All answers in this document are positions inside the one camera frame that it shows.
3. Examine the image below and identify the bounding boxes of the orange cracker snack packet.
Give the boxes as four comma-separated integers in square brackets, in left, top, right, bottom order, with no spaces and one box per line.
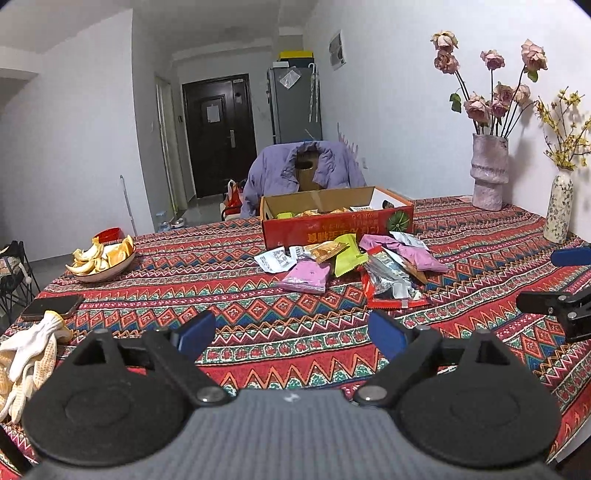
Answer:
[302,241,350,264]

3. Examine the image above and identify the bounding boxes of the grey refrigerator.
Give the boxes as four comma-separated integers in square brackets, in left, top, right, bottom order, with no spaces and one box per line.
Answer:
[268,65,323,145]

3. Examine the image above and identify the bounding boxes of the bunch of dried pink roses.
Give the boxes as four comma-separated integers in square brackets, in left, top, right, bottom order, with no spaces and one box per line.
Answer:
[430,30,549,138]

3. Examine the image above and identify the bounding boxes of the wall electrical panel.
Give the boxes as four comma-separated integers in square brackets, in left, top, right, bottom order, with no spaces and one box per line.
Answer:
[329,30,347,71]

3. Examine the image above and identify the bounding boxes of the pink snack packet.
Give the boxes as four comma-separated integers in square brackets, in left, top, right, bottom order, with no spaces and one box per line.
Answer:
[359,234,450,274]
[277,258,334,295]

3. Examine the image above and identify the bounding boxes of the pink ceramic vase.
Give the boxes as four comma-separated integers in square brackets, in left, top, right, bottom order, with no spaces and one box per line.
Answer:
[470,133,510,212]

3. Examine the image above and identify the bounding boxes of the red cardboard box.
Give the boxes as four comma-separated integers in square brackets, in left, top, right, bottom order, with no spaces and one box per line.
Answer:
[259,186,415,250]

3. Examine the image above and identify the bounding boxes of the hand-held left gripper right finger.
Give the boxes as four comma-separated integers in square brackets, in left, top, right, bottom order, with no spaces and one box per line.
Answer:
[352,308,526,409]

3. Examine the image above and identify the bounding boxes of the shallow plate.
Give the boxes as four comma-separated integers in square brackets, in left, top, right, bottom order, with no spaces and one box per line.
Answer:
[69,240,138,283]

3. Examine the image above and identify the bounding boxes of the yellow flower branches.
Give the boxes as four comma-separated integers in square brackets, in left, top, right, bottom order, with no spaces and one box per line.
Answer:
[534,89,591,172]

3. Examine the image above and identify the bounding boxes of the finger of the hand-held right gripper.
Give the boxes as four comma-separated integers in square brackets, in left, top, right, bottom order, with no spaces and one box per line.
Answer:
[551,245,591,269]
[515,286,591,344]

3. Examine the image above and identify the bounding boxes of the white interior door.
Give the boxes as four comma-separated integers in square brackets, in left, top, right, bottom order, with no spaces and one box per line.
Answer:
[154,74,178,217]

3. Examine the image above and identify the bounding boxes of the pile of mixed snack packets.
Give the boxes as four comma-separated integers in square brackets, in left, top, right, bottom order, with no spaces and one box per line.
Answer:
[254,231,451,310]

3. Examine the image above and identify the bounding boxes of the floral white vase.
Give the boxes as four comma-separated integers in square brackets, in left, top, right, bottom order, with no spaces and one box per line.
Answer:
[543,168,574,244]

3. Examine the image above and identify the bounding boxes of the brown chair back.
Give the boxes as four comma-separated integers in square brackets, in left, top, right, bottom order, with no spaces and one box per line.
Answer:
[294,150,321,192]

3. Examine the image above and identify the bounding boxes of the mop handle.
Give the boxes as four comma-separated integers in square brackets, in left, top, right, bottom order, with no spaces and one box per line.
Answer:
[119,174,138,235]

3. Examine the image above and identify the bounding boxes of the black folding rack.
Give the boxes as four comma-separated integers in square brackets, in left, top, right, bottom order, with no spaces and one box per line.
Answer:
[0,240,42,324]

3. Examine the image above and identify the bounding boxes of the purple jacket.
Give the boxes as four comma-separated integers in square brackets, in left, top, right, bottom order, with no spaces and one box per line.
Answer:
[240,141,368,219]

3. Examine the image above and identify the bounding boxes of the brown smartphone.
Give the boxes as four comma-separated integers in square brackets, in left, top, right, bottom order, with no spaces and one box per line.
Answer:
[21,294,85,322]

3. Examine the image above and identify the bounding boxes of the heap of assorted snack packets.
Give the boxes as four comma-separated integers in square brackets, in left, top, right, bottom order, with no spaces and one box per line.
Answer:
[274,208,377,220]

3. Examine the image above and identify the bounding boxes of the red bag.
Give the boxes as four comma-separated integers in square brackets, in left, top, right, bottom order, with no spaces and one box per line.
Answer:
[223,180,245,208]

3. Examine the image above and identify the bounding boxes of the white folded umbrella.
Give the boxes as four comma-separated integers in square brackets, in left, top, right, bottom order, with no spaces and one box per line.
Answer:
[307,64,320,123]

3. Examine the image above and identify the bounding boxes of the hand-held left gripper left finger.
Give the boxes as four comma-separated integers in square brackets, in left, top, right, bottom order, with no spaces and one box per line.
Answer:
[64,309,235,409]

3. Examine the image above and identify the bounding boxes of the dark entrance door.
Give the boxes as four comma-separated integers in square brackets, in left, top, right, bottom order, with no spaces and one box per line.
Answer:
[182,74,258,198]

